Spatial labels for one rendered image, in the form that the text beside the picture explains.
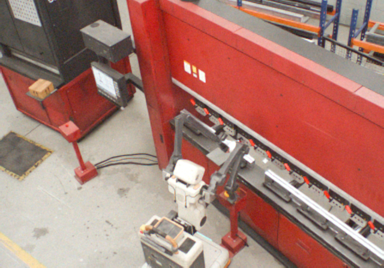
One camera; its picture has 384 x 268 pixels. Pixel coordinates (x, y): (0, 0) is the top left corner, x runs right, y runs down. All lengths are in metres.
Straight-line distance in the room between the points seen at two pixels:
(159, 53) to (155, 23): 0.32
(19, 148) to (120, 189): 1.68
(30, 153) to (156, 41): 2.76
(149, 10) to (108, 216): 2.39
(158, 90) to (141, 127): 1.70
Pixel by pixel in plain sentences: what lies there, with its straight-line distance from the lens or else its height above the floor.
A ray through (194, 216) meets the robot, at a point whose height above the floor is 0.85.
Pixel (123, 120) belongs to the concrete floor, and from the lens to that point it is 6.41.
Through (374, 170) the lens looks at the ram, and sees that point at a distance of 3.23.
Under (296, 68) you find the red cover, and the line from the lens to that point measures 3.17.
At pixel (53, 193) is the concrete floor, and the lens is 5.76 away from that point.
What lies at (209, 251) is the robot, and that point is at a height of 0.28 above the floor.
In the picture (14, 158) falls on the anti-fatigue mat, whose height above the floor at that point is 0.01.
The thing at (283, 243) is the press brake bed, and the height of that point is 0.38.
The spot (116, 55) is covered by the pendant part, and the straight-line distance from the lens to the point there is 4.31.
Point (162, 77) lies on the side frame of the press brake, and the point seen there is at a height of 1.45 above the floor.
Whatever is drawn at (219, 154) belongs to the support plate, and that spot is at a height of 1.00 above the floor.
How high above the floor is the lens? 4.08
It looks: 42 degrees down
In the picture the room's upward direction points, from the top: 7 degrees counter-clockwise
